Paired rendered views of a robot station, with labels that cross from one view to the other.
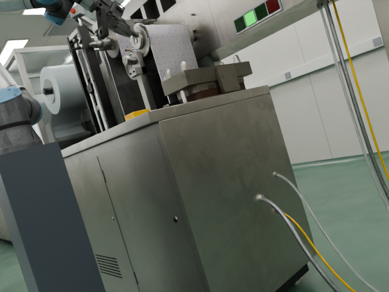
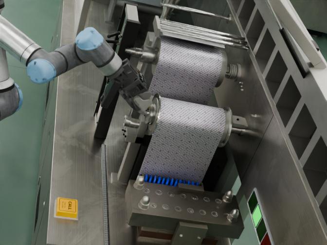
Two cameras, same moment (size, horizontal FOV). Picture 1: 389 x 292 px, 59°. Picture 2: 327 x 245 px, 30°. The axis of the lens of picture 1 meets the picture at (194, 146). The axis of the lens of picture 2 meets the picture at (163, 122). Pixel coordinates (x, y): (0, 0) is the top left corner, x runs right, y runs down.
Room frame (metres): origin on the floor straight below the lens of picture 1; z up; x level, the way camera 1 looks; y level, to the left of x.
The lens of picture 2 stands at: (-0.02, -0.60, 2.39)
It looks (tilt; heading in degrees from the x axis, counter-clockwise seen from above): 34 degrees down; 22
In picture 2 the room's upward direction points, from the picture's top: 20 degrees clockwise
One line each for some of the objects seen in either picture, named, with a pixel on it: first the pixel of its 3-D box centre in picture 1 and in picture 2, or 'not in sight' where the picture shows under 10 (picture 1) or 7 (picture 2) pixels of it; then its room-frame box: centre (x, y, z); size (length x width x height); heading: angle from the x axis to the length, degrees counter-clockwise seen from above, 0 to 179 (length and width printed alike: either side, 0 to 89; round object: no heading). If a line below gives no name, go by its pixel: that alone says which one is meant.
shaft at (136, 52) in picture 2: (95, 44); (133, 51); (1.70, 0.32, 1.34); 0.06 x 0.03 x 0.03; 130
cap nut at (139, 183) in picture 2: (168, 74); (140, 181); (1.46, 0.02, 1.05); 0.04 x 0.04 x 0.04
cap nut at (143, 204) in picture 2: (184, 66); (145, 201); (1.39, -0.05, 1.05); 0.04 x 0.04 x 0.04
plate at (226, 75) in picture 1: (228, 78); (188, 236); (1.47, -0.22, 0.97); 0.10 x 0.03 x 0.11; 130
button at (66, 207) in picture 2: (137, 115); (66, 207); (1.29, 0.17, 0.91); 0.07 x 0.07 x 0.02; 40
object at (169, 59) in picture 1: (179, 69); (174, 166); (1.59, -0.03, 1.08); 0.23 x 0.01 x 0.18; 130
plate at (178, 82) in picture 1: (208, 77); (184, 209); (1.53, -0.15, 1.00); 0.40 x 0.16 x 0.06; 130
